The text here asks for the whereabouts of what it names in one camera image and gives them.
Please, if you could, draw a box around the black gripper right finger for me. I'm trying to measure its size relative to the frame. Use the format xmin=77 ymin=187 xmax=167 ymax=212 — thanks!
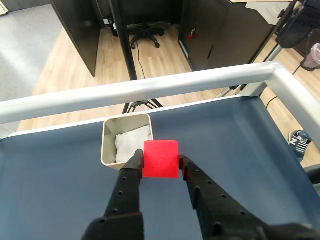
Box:
xmin=177 ymin=154 xmax=267 ymax=240

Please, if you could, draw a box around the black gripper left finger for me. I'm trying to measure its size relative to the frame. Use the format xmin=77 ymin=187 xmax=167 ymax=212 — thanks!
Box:
xmin=81 ymin=149 xmax=146 ymax=240

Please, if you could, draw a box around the red cube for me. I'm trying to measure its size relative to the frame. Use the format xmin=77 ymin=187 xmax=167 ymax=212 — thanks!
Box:
xmin=142 ymin=139 xmax=180 ymax=179

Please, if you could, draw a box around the beige square box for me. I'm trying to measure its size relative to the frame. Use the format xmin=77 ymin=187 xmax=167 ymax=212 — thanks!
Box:
xmin=100 ymin=113 xmax=155 ymax=172

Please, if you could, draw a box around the white tissue paper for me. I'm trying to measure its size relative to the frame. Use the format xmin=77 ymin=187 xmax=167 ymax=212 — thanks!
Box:
xmin=114 ymin=125 xmax=152 ymax=163

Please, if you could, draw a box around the dark blue-grey table mat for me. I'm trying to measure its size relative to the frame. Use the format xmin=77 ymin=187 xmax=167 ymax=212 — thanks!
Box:
xmin=0 ymin=96 xmax=320 ymax=240

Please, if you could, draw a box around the person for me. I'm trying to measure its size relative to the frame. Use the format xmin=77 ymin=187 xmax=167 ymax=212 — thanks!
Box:
xmin=288 ymin=129 xmax=314 ymax=155

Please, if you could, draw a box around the black tripod stand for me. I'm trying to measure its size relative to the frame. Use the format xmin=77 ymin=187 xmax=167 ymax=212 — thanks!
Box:
xmin=109 ymin=0 xmax=165 ymax=116

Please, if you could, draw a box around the black office chair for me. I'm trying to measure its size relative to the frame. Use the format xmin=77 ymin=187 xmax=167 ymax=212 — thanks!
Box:
xmin=276 ymin=0 xmax=320 ymax=50
xmin=126 ymin=21 xmax=165 ymax=50

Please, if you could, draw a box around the black cabinet with red tag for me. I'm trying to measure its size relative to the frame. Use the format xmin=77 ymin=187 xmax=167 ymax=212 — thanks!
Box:
xmin=178 ymin=0 xmax=277 ymax=72

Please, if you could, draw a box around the bin with pink bag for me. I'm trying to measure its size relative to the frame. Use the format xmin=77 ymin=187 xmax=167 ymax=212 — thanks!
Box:
xmin=301 ymin=43 xmax=320 ymax=71

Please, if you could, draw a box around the beige cardboard sheet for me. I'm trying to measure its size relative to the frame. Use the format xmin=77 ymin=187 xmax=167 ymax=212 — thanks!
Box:
xmin=244 ymin=0 xmax=295 ymax=25

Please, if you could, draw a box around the white metal table frame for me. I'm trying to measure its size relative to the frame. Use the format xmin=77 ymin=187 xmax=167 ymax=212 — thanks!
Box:
xmin=0 ymin=47 xmax=320 ymax=141

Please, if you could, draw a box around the black floor cable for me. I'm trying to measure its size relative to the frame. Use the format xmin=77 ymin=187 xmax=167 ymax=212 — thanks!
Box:
xmin=136 ymin=43 xmax=146 ymax=80

